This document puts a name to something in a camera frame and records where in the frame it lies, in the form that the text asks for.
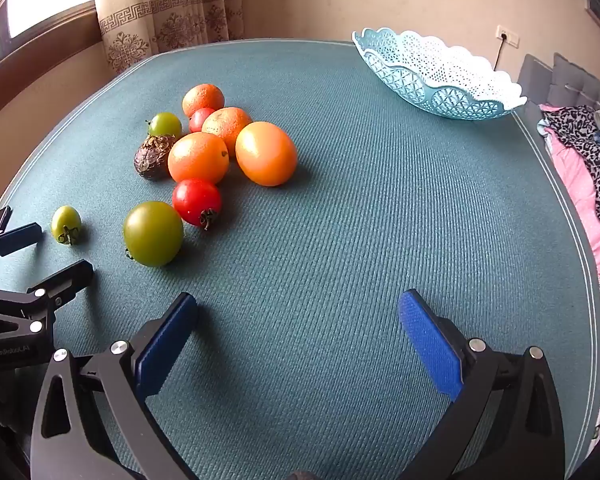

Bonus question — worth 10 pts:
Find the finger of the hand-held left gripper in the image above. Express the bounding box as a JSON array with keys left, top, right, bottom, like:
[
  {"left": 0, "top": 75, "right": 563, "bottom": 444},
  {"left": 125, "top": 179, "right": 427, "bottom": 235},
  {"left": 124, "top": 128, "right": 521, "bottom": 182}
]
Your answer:
[
  {"left": 0, "top": 206, "right": 44, "bottom": 288},
  {"left": 0, "top": 259, "right": 95, "bottom": 343}
]

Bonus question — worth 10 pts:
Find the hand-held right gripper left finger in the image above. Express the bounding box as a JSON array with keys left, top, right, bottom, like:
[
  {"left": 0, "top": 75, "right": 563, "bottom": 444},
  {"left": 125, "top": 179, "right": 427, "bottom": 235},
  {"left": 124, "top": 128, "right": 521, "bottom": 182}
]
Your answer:
[{"left": 30, "top": 291, "right": 199, "bottom": 480}]

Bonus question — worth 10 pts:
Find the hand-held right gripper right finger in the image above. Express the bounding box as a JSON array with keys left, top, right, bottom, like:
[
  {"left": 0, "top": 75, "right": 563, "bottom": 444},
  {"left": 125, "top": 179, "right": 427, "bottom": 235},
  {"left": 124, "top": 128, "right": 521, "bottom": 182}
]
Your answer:
[{"left": 397, "top": 289, "right": 566, "bottom": 480}]

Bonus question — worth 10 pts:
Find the small green tomato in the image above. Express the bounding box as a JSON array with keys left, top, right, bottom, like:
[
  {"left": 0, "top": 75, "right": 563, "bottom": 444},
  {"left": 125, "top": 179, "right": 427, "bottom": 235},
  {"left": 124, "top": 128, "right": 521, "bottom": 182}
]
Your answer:
[{"left": 51, "top": 205, "right": 82, "bottom": 247}]

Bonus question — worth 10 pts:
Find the large green tomato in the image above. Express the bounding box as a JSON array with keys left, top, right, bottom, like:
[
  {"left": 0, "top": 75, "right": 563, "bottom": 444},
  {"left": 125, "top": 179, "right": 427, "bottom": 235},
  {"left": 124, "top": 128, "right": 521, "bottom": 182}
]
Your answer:
[{"left": 123, "top": 200, "right": 185, "bottom": 267}]

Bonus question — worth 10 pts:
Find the wrinkled dark passion fruit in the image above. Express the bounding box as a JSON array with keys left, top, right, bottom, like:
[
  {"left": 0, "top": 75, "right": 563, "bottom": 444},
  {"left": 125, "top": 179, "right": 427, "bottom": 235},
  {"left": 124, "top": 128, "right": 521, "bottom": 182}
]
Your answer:
[{"left": 133, "top": 134, "right": 177, "bottom": 181}]

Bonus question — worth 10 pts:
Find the large red tomato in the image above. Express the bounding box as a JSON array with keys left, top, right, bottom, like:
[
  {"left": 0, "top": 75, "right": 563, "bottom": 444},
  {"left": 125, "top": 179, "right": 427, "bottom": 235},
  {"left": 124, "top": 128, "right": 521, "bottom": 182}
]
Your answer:
[{"left": 172, "top": 179, "right": 223, "bottom": 231}]

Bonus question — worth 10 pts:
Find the round orange with stem dot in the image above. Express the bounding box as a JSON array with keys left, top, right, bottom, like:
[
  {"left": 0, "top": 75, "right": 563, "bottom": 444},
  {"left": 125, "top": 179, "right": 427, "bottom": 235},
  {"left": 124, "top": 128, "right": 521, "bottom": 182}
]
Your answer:
[{"left": 167, "top": 131, "right": 230, "bottom": 185}]

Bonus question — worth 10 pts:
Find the medium green tomato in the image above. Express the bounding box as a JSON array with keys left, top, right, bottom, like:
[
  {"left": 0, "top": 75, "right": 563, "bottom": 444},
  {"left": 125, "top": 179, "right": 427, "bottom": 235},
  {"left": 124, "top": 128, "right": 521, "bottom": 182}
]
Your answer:
[{"left": 146, "top": 112, "right": 183, "bottom": 139}]

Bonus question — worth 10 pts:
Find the small red cherry tomato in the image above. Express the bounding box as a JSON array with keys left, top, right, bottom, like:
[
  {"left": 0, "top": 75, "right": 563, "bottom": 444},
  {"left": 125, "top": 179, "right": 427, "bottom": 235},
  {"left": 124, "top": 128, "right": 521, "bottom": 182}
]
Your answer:
[{"left": 188, "top": 107, "right": 217, "bottom": 133}]

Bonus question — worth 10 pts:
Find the smooth oval orange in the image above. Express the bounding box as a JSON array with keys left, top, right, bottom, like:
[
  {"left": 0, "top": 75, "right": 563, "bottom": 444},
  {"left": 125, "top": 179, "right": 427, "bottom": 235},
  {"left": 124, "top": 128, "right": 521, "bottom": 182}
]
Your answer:
[{"left": 235, "top": 121, "right": 299, "bottom": 187}]

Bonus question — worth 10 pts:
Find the large rough mandarin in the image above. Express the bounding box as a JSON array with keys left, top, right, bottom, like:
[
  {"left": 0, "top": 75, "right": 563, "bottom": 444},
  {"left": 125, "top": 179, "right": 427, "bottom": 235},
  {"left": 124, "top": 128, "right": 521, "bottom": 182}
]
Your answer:
[{"left": 201, "top": 107, "right": 253, "bottom": 161}]

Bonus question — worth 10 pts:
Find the small rough mandarin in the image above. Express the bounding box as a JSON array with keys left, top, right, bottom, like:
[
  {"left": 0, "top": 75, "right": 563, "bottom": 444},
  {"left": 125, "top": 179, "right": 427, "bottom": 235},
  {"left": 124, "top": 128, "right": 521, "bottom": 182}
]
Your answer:
[{"left": 182, "top": 83, "right": 226, "bottom": 118}]

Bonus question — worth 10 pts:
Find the light blue lattice fruit basket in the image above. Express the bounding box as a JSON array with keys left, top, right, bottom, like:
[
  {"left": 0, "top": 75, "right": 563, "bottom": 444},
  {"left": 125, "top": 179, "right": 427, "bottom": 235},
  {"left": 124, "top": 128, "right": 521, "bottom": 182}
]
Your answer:
[{"left": 351, "top": 27, "right": 528, "bottom": 121}]

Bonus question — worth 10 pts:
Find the wooden framed window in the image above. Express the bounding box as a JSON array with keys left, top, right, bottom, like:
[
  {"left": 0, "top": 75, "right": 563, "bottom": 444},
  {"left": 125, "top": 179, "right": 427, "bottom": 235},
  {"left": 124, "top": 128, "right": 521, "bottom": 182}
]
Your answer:
[{"left": 0, "top": 0, "right": 103, "bottom": 131}]

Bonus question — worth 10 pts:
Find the pink blanket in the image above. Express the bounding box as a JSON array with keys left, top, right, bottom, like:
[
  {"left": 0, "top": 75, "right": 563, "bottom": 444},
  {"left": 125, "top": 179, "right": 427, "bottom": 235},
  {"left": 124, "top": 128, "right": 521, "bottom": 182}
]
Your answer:
[{"left": 539, "top": 104, "right": 600, "bottom": 281}]

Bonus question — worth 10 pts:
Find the leopard print cloth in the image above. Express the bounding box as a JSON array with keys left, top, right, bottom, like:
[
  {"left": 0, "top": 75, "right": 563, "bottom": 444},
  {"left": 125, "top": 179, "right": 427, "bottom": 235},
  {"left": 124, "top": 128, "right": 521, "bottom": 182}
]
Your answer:
[{"left": 544, "top": 106, "right": 600, "bottom": 226}]

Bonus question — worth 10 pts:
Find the beige patterned curtain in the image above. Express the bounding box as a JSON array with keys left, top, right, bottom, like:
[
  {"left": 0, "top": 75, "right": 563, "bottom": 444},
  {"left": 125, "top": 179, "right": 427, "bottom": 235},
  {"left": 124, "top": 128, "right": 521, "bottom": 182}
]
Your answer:
[{"left": 96, "top": 0, "right": 244, "bottom": 75}]

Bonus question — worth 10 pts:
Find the grey padded headboard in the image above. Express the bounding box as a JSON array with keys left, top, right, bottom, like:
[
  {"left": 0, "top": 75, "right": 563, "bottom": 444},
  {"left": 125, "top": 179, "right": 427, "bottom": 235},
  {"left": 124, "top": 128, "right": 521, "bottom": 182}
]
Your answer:
[{"left": 517, "top": 52, "right": 600, "bottom": 111}]

